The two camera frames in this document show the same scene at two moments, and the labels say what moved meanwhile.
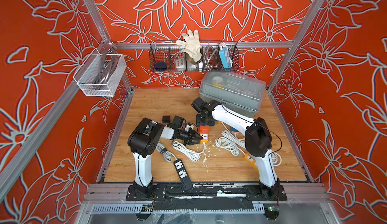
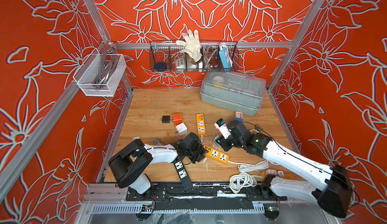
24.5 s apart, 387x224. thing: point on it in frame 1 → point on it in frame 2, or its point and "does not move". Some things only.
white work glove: [192, 48] does not move
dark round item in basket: [160, 65] does not move
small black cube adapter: [166, 119] does not move
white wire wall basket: [100, 74] does not move
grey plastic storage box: [241, 94] does not move
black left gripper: [191, 138] → [202, 151]
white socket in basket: [181, 63] does not move
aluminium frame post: [92, 8] does not move
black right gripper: [197, 122] → [222, 143]
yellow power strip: [251, 161] → [278, 173]
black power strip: [185, 178] does not move
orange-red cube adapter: [204, 129] → [177, 118]
